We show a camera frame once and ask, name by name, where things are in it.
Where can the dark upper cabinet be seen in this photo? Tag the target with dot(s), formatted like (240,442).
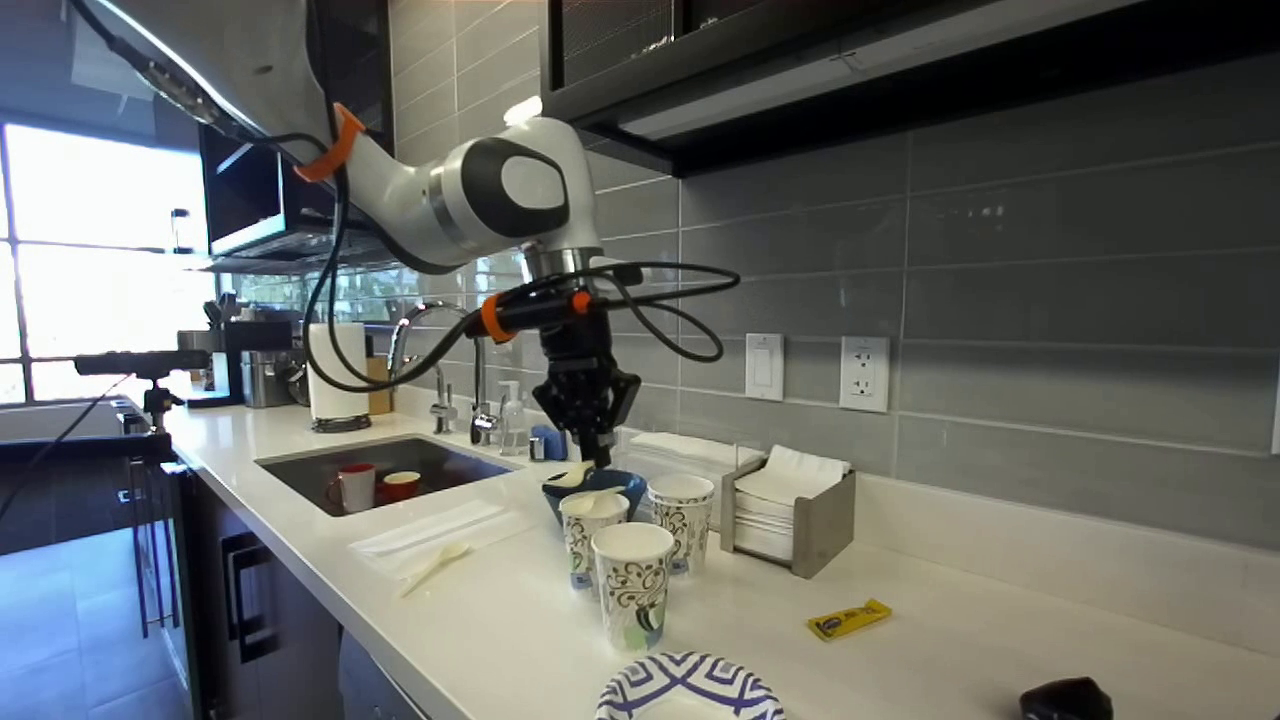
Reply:
(696,87)

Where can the cream plastic spoon on counter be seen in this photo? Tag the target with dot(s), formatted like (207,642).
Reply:
(434,568)

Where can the chrome faucet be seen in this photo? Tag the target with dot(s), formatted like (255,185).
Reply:
(480,422)

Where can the yellow packet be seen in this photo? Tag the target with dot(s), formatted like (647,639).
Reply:
(849,621)

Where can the stainless steel sink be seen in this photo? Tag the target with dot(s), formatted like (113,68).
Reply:
(314,473)

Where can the white light switch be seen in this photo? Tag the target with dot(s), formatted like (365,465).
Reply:
(767,367)

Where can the clear soap bottle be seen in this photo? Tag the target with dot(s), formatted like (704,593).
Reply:
(512,428)

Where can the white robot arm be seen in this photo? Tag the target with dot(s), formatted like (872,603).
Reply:
(255,65)

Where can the blue sponge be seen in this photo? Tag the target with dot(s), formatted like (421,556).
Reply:
(550,442)

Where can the camera on tripod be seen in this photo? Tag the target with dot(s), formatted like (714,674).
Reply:
(149,370)

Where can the paper towel roll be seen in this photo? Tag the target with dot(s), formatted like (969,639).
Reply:
(334,378)

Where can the patterned paper cup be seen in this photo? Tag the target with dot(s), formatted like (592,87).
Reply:
(582,518)
(633,581)
(684,509)

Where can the black object on counter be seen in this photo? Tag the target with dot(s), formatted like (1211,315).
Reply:
(1067,702)

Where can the napkin holder with napkins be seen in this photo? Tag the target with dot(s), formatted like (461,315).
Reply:
(795,509)

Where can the blue patterned paper plate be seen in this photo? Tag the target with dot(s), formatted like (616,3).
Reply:
(684,687)

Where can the cream plastic spoon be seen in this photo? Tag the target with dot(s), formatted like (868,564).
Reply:
(572,473)
(434,568)

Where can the red cup in sink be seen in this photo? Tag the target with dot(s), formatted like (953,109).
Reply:
(397,485)

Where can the white cup in sink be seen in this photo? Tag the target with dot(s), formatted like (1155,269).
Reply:
(359,485)

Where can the white wall outlet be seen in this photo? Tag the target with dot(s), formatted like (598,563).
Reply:
(865,370)

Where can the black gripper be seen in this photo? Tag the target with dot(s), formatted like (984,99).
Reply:
(585,389)

